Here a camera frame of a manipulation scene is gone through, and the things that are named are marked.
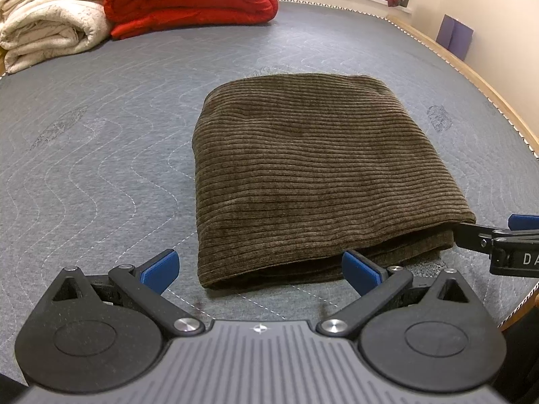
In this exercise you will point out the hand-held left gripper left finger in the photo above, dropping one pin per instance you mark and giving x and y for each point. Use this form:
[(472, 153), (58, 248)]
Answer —
[(160, 267)]

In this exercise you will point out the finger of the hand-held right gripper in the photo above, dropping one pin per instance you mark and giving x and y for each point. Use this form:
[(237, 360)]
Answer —
[(471, 235), (524, 222)]

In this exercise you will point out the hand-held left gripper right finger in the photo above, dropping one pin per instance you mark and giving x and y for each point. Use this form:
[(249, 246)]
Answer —
[(362, 269)]

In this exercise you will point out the grey quilted mattress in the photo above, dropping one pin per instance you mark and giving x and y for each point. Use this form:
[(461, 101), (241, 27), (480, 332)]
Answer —
[(105, 155)]

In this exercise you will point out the purple folder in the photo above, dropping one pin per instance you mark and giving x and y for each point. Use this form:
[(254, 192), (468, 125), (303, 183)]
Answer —
[(457, 35)]

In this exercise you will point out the white quilted folded blanket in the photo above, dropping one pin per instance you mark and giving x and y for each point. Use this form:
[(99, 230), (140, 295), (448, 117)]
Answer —
[(46, 29)]

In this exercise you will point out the red folded blanket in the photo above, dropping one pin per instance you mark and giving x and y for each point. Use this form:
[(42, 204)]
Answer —
[(189, 0)]

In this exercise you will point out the wooden bed frame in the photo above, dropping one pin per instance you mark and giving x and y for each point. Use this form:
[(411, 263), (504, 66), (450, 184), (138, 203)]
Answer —
[(505, 105)]

